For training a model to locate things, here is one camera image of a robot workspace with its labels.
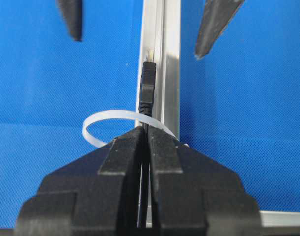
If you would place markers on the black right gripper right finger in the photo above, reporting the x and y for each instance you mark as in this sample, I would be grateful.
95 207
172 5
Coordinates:
194 195

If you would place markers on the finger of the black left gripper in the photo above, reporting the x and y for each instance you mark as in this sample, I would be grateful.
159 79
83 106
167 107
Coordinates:
217 14
72 14

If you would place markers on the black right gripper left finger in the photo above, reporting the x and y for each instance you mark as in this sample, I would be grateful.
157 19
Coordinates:
95 195

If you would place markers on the white zip tie loop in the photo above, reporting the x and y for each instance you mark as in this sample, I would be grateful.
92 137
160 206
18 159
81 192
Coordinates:
119 114

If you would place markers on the blue table cloth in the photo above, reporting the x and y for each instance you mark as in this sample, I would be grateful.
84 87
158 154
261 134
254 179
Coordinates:
49 84

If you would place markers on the aluminium extrusion frame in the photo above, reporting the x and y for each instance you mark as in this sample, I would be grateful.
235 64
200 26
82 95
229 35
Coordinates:
164 73

